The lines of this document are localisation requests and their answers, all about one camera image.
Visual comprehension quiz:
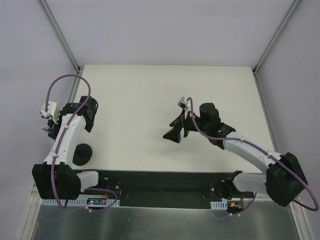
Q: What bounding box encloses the right white cable duct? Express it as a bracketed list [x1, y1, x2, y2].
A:
[210, 200, 228, 211]

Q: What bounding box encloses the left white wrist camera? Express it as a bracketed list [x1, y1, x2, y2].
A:
[40, 101, 60, 120]

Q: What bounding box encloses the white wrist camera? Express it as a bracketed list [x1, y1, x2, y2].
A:
[40, 101, 60, 120]
[177, 97, 190, 111]

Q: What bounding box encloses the purple cable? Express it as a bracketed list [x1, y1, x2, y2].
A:
[41, 74, 118, 221]
[186, 96, 320, 220]

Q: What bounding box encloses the aluminium frame post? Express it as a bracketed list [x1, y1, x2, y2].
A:
[37, 0, 81, 73]
[252, 0, 303, 76]

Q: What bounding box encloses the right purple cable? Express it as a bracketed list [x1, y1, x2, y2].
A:
[186, 96, 320, 220]

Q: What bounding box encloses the white cable duct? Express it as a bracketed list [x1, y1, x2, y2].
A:
[210, 200, 228, 211]
[42, 196, 121, 208]

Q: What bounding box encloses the left white cable duct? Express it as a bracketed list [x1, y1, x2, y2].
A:
[42, 196, 121, 208]

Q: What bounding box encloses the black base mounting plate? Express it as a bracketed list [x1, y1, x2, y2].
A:
[97, 170, 253, 209]

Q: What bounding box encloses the phone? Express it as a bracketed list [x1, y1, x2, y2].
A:
[41, 125, 50, 131]

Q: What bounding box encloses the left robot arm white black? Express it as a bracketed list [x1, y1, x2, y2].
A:
[32, 96, 106, 200]

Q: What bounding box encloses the black phone stand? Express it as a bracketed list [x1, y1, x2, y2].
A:
[72, 143, 93, 166]

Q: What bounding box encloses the right aluminium frame post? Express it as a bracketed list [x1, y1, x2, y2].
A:
[252, 0, 303, 76]

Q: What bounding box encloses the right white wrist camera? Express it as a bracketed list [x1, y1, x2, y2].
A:
[177, 97, 190, 111]

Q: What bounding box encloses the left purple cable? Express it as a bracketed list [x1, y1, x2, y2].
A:
[41, 74, 118, 221]

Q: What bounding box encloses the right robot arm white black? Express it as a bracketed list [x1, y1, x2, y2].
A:
[163, 99, 308, 207]

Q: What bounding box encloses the left aluminium frame post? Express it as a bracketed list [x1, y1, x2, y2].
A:
[37, 0, 81, 73]

